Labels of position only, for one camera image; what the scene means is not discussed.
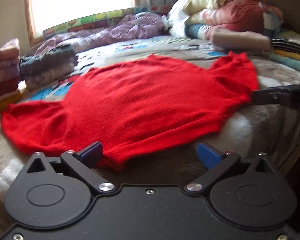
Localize red knit sweater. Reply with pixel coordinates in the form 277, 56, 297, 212
1, 53, 258, 171

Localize striped folded clothes stack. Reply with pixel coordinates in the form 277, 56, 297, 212
269, 30, 300, 71

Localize folded denim clothes stack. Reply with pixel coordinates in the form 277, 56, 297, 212
19, 44, 78, 90

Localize tall stack folded clothes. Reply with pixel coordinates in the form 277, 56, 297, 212
0, 38, 22, 113

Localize folded beige sweater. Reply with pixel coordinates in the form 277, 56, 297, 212
210, 28, 272, 51

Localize pile of folded quilts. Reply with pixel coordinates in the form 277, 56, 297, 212
166, 0, 284, 40

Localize colourful alphabet headboard panel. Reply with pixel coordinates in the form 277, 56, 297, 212
43, 5, 172, 40

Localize purple crumpled duvet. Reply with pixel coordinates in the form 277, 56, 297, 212
35, 12, 164, 56

